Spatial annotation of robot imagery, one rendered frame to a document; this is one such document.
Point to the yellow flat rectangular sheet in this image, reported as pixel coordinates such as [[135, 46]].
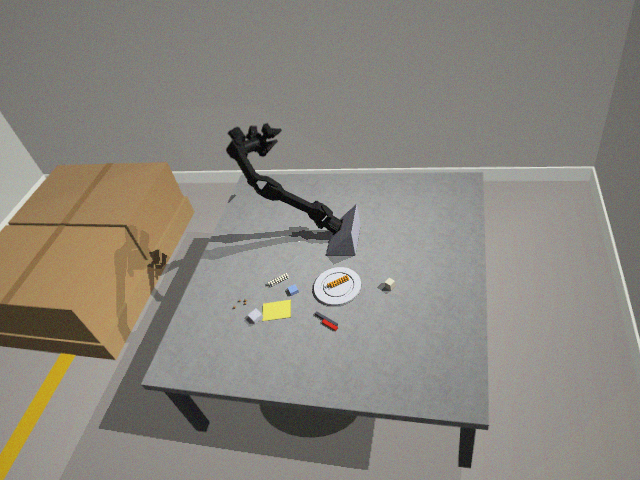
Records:
[[276, 310]]

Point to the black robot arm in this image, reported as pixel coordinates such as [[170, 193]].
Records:
[[238, 149]]

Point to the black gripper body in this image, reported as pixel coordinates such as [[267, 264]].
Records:
[[259, 141]]

